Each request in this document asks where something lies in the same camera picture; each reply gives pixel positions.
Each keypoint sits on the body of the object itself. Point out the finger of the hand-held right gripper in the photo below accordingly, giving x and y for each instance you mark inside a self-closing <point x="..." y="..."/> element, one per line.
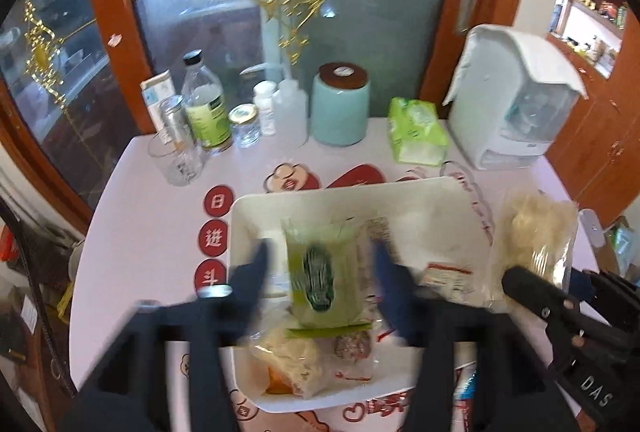
<point x="600" y="287"/>
<point x="540" y="297"/>

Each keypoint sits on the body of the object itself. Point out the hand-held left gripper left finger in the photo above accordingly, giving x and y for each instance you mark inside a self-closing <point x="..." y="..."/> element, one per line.
<point x="252" y="282"/>

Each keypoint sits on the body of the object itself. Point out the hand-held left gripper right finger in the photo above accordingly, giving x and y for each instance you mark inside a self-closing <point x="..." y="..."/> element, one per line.
<point x="395" y="297"/>

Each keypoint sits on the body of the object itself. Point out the white packet with red edge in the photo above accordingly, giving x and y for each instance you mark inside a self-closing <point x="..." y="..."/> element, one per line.
<point x="445" y="274"/>

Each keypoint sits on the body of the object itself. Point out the clear bag of pale crisps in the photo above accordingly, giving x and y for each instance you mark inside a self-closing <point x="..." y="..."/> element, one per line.
<point x="540" y="232"/>
<point x="295" y="357"/>

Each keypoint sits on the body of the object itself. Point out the small red clear-wrapped packet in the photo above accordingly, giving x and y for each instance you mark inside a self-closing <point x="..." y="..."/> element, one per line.
<point x="352" y="347"/>

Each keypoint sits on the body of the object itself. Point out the green snack packet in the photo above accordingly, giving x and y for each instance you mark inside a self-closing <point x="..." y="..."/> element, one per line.
<point x="320" y="272"/>

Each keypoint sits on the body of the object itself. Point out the white plastic tray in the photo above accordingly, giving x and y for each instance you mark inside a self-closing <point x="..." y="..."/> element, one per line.
<point x="440" y="212"/>

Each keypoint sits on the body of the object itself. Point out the orange snack packet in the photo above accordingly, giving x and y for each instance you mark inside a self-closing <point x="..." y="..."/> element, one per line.
<point x="276" y="382"/>

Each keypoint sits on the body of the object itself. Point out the blue candy wrapper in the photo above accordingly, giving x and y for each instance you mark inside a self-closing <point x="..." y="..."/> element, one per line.
<point x="465" y="392"/>

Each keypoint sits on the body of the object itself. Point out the clear glass cup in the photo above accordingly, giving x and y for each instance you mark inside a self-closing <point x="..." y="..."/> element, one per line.
<point x="175" y="160"/>

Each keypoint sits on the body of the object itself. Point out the small glass jar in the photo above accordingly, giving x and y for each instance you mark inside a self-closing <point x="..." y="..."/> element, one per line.
<point x="245" y="125"/>

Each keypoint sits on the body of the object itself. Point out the green tissue pack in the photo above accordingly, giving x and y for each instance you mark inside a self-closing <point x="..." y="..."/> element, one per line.
<point x="415" y="137"/>

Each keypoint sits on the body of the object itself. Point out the white squeeze bottle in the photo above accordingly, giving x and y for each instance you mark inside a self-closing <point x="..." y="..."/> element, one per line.
<point x="290" y="112"/>

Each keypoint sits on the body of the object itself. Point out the white pill bottle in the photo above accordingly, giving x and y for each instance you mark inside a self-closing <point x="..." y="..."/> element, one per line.
<point x="265" y="107"/>

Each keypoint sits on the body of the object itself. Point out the clear bottle with green label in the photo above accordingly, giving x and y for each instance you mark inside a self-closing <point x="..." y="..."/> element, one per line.
<point x="206" y="107"/>

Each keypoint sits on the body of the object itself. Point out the silver metal can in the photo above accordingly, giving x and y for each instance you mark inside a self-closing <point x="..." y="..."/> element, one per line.
<point x="172" y="117"/>

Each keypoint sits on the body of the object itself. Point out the mint canister with brown lid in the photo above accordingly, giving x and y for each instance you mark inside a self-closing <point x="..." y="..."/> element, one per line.
<point x="342" y="105"/>

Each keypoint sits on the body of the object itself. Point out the white water dispenser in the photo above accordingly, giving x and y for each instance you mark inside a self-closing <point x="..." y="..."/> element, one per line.
<point x="515" y="97"/>

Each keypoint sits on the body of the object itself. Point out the white carton box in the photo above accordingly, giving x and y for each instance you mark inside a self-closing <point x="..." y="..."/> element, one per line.
<point x="156" y="95"/>

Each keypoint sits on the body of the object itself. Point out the frosted glass door panel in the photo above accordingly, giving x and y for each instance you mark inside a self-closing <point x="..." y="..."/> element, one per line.
<point x="65" y="62"/>
<point x="380" y="12"/>

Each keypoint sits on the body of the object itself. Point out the wooden wall cabinet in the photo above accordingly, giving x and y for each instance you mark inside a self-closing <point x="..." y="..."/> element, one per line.
<point x="600" y="122"/>

